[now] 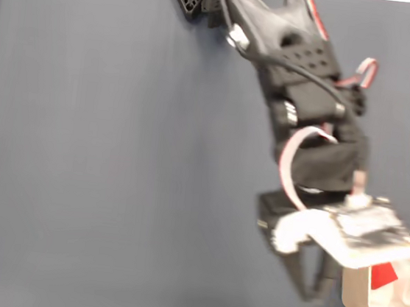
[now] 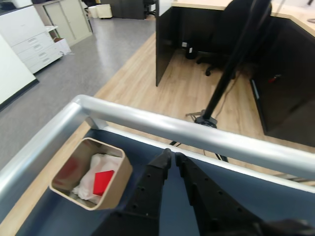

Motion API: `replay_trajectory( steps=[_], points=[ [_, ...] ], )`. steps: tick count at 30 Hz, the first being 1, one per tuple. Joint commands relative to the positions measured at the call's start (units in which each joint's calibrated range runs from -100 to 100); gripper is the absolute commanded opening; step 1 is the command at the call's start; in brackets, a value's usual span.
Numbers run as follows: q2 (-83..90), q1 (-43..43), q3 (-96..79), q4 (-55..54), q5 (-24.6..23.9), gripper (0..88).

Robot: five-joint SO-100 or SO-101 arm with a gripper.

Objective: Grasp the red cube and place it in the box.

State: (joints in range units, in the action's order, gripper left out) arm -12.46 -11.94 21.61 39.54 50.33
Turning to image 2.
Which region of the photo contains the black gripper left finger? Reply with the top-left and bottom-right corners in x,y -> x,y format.
92,147 -> 173,236

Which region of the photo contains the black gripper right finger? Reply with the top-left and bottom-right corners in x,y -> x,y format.
174,151 -> 270,236

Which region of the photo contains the red cube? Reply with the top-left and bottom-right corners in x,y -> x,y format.
93,170 -> 115,197

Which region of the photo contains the beige rounded box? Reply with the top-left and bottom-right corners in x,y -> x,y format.
49,137 -> 133,211

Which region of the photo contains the white open cardboard box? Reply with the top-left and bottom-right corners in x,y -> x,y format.
48,36 -> 72,55

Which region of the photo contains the dark blue-grey table mat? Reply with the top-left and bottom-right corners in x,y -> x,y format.
16,129 -> 315,236

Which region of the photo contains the white crumpled paper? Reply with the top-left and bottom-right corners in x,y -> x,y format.
71,153 -> 124,201

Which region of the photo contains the black tripod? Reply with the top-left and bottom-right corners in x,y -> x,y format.
169,0 -> 274,163

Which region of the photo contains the dark low cabinet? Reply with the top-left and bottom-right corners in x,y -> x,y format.
250,73 -> 315,148

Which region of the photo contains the black desk with wood top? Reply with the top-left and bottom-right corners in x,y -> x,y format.
155,0 -> 315,87

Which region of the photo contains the black waste bin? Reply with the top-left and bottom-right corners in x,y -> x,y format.
185,45 -> 198,60

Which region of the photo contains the white drawer cabinet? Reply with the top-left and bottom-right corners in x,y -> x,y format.
0,5 -> 72,74

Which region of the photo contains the beige metal cabinet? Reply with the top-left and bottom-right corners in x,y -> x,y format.
34,0 -> 93,47

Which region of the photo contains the silver metal rail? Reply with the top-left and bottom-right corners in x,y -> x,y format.
0,94 -> 315,209

